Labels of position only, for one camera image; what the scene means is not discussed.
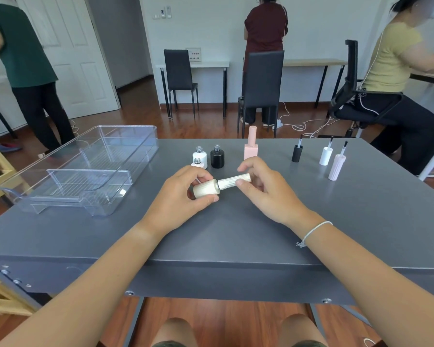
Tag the cream ribbed brush cap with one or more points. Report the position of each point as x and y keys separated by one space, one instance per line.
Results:
x=228 y=182

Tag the person's right forearm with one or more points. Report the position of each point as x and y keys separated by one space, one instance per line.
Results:
x=376 y=285

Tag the black mesh office chair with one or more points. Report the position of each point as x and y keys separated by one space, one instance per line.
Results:
x=351 y=65

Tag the black dining chair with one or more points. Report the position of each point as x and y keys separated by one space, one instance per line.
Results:
x=177 y=68
x=264 y=79

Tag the person's left forearm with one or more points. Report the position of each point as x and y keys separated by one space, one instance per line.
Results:
x=86 y=296

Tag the person's leg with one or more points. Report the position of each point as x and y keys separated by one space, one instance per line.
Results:
x=175 y=334
x=302 y=330

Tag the pink square brush cap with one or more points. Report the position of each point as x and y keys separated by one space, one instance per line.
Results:
x=252 y=135

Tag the person's right hand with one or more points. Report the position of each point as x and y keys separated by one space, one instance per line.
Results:
x=275 y=198

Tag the person's left hand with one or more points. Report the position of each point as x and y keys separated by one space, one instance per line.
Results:
x=173 y=202

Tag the white brush cap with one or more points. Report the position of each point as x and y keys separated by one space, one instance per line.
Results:
x=325 y=157

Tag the black brush cap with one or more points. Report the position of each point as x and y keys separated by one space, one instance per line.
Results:
x=297 y=154

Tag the lilac ribbed brush cap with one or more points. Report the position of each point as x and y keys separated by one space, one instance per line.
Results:
x=336 y=168

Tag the pink square nail polish bottle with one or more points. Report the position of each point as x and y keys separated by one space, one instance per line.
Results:
x=250 y=151

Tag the person's left leg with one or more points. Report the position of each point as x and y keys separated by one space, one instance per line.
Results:
x=175 y=334

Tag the white power strip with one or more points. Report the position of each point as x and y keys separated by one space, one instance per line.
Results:
x=277 y=124

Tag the white desk with black legs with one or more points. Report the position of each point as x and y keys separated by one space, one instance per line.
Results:
x=209 y=64

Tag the blue and red slipper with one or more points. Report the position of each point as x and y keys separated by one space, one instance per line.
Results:
x=9 y=147

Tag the white socket panel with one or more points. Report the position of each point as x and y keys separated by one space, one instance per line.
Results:
x=194 y=54

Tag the white panelled door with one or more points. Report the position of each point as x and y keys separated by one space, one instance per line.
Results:
x=76 y=61

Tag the cream nail polish bottle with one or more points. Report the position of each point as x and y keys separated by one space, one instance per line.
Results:
x=208 y=188

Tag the light pink round bottle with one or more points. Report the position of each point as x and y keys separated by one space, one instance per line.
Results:
x=197 y=162

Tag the clear plastic divider insert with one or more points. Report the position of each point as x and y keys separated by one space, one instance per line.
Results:
x=90 y=195

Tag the wooden desk with black legs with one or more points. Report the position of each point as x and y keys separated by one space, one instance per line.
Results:
x=311 y=62

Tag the grey table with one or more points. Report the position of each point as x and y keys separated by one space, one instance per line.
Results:
x=238 y=242

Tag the person's right leg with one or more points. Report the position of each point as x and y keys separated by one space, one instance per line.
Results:
x=302 y=330

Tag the black-topped desk with white legs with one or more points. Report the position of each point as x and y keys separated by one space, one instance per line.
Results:
x=430 y=78

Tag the white wall switch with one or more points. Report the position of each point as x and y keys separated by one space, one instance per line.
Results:
x=162 y=12

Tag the clear plastic organizer tray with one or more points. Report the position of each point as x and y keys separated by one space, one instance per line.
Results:
x=123 y=148

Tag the white nail polish bottle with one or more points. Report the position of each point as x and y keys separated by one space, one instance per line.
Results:
x=201 y=155

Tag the black nail polish bottle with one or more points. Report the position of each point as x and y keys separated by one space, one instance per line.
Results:
x=217 y=158

